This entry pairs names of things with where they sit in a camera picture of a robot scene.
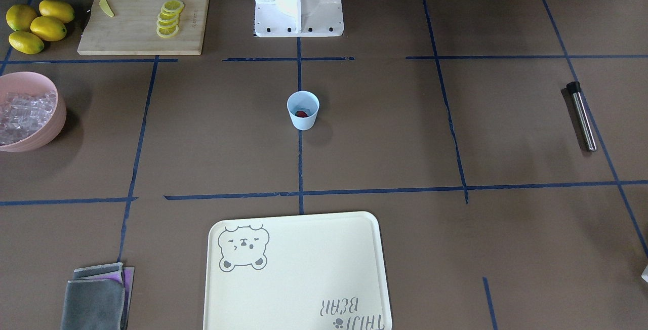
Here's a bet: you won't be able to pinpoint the steel muddler with black tip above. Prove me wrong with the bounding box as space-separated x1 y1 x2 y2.
565 81 597 152

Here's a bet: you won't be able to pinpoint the light blue cup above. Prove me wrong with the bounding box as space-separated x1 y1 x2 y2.
287 91 320 131

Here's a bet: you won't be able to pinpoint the clear ice cubes pile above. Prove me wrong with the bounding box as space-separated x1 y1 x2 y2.
1 90 57 145

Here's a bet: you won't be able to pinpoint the cream bear tray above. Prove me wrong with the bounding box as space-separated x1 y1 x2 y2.
202 212 393 329

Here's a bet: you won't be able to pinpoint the lemon slices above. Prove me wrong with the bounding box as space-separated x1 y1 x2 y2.
155 0 185 38

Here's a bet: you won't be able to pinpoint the wooden cutting board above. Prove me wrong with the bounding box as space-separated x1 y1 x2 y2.
78 0 209 56

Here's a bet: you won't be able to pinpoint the grey folded cloth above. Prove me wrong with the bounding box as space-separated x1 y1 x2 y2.
60 262 136 329

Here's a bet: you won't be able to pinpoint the pink bowl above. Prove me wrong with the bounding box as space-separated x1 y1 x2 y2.
2 71 67 152

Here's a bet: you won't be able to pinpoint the yellow lemon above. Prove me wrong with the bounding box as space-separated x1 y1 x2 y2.
38 0 75 24
6 4 39 31
30 16 67 42
8 31 45 55

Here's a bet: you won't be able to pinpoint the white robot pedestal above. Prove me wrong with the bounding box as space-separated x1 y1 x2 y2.
253 0 345 37

